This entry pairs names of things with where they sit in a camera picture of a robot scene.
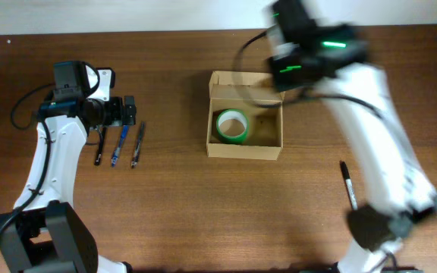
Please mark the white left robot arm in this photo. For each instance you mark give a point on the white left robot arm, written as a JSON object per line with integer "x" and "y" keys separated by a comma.
{"x": 43, "y": 233}

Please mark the dark grey gel pen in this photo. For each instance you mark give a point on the dark grey gel pen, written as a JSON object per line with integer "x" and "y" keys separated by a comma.
{"x": 136, "y": 156}

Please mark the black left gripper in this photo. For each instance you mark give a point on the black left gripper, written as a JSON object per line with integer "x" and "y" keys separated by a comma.
{"x": 128, "y": 111}

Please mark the blue gel pen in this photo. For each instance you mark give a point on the blue gel pen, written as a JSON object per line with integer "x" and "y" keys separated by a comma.
{"x": 117, "y": 151}

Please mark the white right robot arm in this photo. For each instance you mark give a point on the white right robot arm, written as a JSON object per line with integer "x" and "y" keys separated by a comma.
{"x": 331, "y": 64}

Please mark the black slim pen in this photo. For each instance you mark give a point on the black slim pen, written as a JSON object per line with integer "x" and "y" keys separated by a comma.
{"x": 100, "y": 149}

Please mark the green tape roll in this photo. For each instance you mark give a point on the green tape roll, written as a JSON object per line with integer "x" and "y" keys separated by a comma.
{"x": 232, "y": 126}

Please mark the black permanent marker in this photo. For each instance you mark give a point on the black permanent marker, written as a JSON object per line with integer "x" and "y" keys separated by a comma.
{"x": 349, "y": 185}

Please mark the brown cardboard box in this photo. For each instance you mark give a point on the brown cardboard box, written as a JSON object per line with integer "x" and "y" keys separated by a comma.
{"x": 255, "y": 95}

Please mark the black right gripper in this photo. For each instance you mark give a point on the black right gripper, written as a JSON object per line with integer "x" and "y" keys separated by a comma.
{"x": 286, "y": 70}

